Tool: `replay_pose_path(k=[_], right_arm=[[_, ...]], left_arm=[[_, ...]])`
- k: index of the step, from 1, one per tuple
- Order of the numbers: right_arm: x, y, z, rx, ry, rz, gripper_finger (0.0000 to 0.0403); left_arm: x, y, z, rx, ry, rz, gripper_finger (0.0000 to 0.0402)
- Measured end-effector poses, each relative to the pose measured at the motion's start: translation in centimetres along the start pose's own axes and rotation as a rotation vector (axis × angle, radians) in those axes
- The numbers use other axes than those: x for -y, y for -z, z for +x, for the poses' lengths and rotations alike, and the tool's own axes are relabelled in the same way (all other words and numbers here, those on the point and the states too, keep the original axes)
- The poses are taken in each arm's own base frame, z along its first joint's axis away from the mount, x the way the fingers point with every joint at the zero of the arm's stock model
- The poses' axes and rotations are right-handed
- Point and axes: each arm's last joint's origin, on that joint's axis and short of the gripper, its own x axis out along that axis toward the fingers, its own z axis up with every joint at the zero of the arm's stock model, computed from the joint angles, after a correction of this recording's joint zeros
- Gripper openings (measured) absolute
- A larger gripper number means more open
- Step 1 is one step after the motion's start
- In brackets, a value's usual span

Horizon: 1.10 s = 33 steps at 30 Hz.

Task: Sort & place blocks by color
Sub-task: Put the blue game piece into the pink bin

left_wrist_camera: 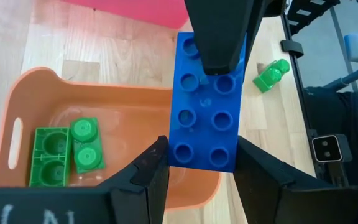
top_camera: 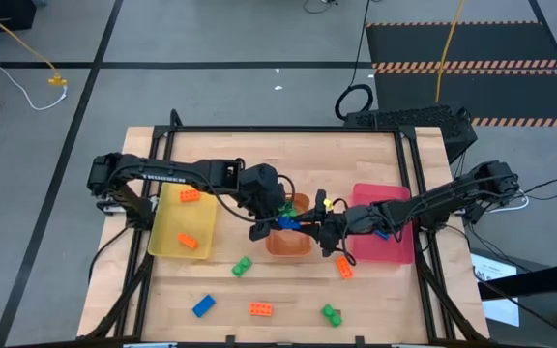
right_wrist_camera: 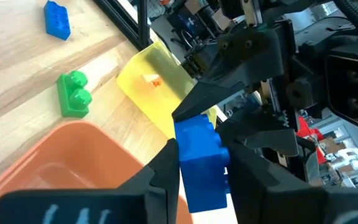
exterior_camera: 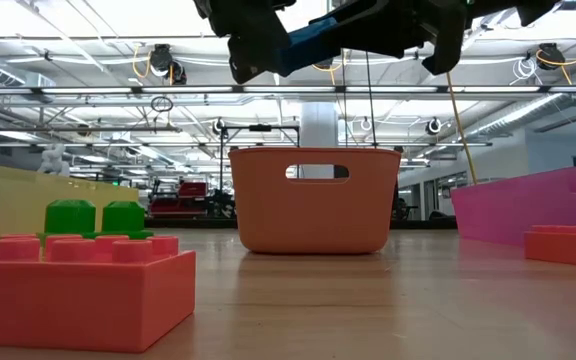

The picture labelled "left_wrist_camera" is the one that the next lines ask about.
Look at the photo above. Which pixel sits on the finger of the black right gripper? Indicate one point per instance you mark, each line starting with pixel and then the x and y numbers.
pixel 257 15
pixel 219 31

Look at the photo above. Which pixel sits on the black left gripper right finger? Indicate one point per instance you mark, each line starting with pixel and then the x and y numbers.
pixel 269 193

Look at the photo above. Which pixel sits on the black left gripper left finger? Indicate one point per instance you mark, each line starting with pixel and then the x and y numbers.
pixel 148 186

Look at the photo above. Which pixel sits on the green toy building block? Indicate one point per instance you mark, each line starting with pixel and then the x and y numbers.
pixel 53 157
pixel 87 146
pixel 270 77

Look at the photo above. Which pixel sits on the blue toy building block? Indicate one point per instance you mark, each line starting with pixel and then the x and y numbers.
pixel 204 130

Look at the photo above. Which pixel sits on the orange plastic bin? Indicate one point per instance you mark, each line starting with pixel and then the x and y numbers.
pixel 120 102

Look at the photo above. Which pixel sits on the pink plastic bin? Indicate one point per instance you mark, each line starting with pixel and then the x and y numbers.
pixel 129 12

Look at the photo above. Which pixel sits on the black aluminium table frame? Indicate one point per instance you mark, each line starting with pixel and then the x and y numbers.
pixel 291 48

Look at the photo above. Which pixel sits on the small white-rimmed camera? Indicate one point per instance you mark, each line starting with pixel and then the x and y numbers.
pixel 326 149

